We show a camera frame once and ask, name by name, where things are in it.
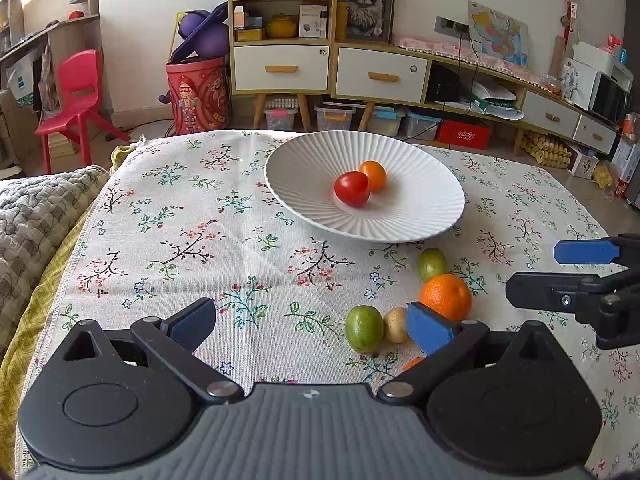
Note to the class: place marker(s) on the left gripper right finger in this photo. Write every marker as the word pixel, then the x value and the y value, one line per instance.
pixel 448 347

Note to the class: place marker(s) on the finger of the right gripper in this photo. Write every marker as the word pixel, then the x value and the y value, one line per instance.
pixel 622 249
pixel 559 292

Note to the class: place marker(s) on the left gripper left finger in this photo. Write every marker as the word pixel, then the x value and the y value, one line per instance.
pixel 171 343

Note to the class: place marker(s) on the small mandarin orange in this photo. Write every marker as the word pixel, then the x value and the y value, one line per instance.
pixel 415 361

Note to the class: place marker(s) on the large orange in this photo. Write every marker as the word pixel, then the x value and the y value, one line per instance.
pixel 447 295

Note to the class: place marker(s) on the brown longan fruit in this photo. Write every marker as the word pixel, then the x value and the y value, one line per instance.
pixel 395 326

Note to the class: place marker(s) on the green jujube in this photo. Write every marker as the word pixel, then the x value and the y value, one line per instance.
pixel 364 329
pixel 431 264

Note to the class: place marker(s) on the floral tablecloth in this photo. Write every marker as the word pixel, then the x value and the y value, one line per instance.
pixel 191 217

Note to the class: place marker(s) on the white ribbed plate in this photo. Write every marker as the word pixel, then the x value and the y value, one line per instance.
pixel 422 197

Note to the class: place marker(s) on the white microwave appliance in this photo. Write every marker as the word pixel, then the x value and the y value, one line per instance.
pixel 594 91

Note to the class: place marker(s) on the yellow patterned cloth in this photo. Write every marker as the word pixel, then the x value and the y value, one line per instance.
pixel 15 361

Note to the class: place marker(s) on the red tomato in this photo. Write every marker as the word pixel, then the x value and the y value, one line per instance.
pixel 352 188

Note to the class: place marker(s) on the small orange tomato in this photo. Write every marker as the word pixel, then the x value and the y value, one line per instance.
pixel 376 174

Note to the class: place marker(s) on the red box under sideboard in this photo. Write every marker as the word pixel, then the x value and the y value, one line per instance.
pixel 466 134

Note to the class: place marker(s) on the black box in sideboard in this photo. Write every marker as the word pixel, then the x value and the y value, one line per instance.
pixel 443 84

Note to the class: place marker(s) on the colourful map poster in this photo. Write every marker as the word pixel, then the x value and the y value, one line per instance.
pixel 498 34

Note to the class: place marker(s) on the clear storage bin pink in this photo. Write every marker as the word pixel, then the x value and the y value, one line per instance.
pixel 280 112

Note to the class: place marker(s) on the clear storage bin orange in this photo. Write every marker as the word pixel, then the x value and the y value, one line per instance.
pixel 334 117

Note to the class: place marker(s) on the red decorated bucket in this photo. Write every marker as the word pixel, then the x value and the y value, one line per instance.
pixel 198 93

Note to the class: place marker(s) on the long low wooden sideboard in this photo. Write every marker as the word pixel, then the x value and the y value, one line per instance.
pixel 542 110

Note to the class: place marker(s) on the red plastic chair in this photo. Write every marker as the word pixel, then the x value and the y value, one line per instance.
pixel 79 81

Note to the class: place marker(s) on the purple plush toy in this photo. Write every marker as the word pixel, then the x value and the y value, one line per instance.
pixel 203 33

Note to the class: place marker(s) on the yellow pot on shelf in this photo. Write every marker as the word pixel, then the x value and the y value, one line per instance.
pixel 282 26

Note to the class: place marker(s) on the wooden shelf cabinet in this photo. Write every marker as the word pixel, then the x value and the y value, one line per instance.
pixel 337 48

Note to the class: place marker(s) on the white box on shelf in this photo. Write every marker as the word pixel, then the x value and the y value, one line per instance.
pixel 313 21

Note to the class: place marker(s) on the wooden desk shelf unit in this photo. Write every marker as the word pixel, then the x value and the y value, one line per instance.
pixel 30 27

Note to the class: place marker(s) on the wall power socket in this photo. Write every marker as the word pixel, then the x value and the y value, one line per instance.
pixel 445 26

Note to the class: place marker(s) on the cat picture frame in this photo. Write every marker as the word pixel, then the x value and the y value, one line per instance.
pixel 365 20

